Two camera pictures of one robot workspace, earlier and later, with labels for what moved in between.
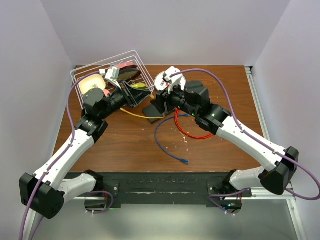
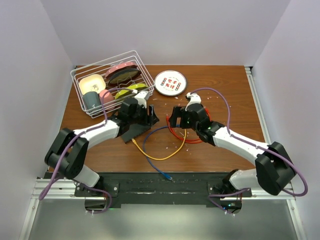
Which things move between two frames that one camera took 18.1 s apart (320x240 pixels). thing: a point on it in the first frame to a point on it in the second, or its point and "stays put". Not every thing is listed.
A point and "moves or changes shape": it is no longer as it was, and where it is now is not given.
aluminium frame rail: x=258 y=194 stays put
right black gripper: x=162 y=96 to x=178 y=112
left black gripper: x=133 y=96 to x=148 y=120
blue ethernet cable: x=183 y=160 to x=147 y=133
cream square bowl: x=92 y=81 stays put
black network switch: x=151 y=111 moves or changes shape
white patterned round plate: x=163 y=80 stays put
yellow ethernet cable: x=143 y=116 moves or changes shape
